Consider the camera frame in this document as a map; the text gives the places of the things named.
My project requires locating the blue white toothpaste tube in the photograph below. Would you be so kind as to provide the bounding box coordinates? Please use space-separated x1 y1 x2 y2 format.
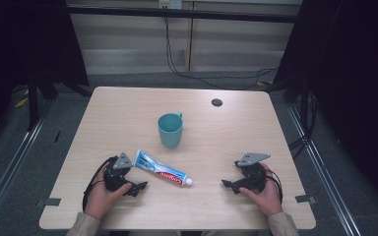
134 149 194 188

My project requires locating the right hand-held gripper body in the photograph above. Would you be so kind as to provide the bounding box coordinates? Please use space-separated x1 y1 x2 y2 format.
234 152 272 193

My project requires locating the person's left hand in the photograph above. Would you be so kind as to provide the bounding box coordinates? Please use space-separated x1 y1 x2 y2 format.
84 165 133 221

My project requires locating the black floor cable bundle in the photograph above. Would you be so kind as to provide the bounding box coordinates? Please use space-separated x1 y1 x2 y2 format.
287 90 320 160

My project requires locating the person's right hand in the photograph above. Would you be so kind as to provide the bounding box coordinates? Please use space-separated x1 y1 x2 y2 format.
238 162 284 218

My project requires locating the teal plastic cup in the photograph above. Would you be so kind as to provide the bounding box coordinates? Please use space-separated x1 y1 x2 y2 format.
157 111 184 149

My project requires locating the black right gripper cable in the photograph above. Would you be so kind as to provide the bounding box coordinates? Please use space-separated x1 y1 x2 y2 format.
265 168 284 205

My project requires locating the white wall power outlet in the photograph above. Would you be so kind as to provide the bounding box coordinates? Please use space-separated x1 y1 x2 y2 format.
158 0 183 11

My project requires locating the black metal stand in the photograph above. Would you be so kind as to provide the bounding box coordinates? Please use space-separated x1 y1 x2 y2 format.
27 70 59 132

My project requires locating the yellow floor tape piece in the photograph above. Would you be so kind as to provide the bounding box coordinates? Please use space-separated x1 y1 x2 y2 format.
14 88 31 109

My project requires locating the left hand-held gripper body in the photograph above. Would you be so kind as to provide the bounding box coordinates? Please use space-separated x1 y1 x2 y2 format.
102 151 136 195

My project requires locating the black horizontal bar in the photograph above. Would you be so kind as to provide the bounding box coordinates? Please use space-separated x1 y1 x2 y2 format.
66 5 300 25

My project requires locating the black wall cable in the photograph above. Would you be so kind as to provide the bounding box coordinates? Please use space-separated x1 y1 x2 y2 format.
162 16 280 91

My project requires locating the metal floor rail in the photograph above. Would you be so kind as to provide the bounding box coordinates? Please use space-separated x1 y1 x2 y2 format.
0 99 53 228
286 103 362 236

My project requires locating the black curtain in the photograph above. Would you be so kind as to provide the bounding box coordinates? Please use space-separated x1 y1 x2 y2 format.
0 0 91 155
273 0 378 215

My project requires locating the grey tape strip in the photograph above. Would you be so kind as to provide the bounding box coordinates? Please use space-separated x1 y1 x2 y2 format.
294 194 317 205
43 197 62 207

